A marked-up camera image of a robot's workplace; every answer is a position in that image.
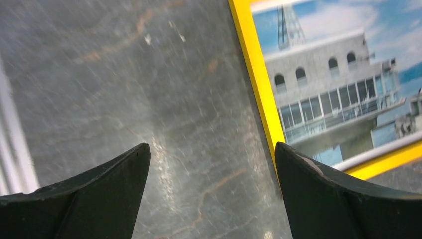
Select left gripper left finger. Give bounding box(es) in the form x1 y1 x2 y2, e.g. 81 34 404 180
0 143 151 239

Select building and sky photo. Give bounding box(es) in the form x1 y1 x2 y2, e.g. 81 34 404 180
249 0 422 170

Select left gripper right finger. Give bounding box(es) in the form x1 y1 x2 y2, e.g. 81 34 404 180
274 142 422 239

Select yellow picture frame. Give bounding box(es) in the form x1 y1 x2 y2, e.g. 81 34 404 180
228 0 422 180

